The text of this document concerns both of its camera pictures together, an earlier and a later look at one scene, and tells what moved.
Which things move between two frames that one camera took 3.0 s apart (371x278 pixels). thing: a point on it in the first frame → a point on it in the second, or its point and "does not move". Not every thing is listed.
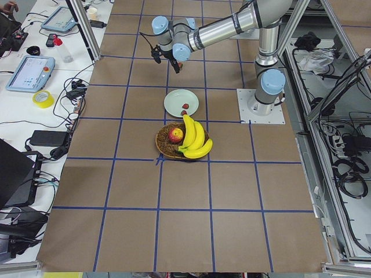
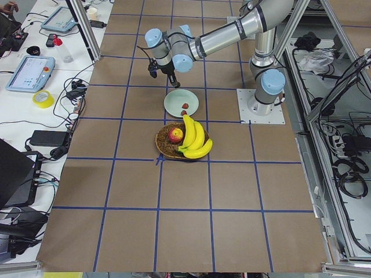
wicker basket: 167,147 does not move
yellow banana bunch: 194,146 does not move
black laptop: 18,172 does not move
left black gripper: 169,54 → 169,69
